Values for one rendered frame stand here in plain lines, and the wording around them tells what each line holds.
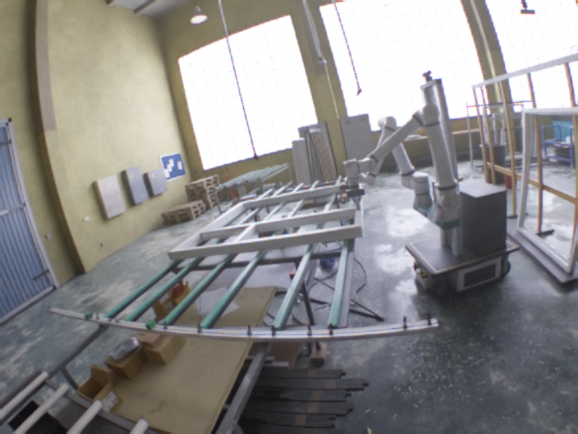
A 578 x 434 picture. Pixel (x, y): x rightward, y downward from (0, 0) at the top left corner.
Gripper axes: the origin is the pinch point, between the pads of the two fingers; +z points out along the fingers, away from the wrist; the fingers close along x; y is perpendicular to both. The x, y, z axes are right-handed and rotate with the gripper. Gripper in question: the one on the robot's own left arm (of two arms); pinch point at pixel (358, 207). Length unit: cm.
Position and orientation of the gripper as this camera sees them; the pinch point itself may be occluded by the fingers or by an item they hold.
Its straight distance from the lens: 205.5
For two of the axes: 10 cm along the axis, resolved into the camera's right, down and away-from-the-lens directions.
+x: 9.4, -1.5, -2.9
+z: 2.3, 9.4, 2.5
